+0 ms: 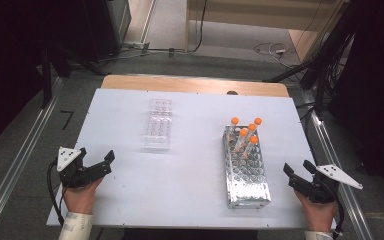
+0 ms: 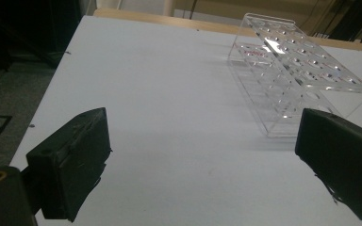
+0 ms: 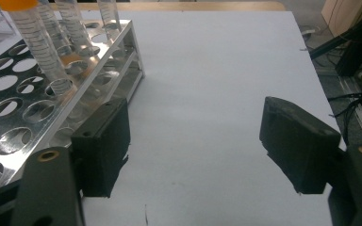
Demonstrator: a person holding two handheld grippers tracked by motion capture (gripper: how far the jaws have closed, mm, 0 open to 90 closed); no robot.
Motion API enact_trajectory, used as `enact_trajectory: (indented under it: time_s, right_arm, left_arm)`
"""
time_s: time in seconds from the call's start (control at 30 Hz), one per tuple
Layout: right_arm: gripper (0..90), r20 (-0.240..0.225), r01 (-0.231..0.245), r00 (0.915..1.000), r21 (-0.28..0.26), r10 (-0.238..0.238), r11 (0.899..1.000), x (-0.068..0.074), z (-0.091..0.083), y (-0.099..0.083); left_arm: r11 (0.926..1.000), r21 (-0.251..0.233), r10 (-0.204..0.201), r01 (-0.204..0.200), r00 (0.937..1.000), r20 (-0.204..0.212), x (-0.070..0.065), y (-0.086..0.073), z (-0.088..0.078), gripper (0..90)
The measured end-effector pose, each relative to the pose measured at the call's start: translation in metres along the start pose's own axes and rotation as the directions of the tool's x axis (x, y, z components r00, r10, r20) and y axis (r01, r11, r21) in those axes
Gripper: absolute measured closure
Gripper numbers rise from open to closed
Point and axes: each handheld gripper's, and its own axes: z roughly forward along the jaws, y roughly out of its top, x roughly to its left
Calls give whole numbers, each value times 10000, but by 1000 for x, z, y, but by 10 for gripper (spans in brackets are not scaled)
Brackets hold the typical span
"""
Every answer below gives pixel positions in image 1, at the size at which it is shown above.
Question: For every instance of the light wooden furniture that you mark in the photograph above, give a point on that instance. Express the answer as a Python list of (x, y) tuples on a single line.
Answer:
[(266, 15)]

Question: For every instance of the clear plastic tube rack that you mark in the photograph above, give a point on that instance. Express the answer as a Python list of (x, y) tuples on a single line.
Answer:
[(157, 128)]

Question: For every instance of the black cabinet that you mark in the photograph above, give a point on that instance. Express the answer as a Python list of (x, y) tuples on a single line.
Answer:
[(106, 26)]

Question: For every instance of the grey power strip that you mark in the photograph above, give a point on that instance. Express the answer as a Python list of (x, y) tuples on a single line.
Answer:
[(135, 44)]

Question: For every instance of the aluminium floor rail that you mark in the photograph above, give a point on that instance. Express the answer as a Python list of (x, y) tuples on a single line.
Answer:
[(340, 166), (16, 166)]

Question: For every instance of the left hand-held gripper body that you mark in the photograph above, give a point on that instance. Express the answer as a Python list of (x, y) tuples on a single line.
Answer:
[(70, 176)]

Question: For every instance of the dark curtain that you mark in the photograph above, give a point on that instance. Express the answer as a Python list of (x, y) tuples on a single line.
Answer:
[(376, 83), (10, 50)]

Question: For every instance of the person's left hand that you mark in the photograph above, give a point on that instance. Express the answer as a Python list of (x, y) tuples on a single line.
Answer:
[(80, 200)]

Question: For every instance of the person's right hand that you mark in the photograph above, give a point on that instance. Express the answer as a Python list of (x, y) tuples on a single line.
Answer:
[(318, 216)]

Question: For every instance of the black metal stand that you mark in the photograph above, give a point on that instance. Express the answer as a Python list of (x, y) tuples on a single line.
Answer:
[(46, 76)]

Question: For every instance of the metal test tube rack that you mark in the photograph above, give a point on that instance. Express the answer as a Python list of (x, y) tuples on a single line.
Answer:
[(246, 183)]

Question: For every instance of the wooden table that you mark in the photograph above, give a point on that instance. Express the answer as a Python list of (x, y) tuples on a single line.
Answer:
[(186, 85)]

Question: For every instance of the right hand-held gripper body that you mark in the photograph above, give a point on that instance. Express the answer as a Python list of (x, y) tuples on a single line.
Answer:
[(320, 191)]

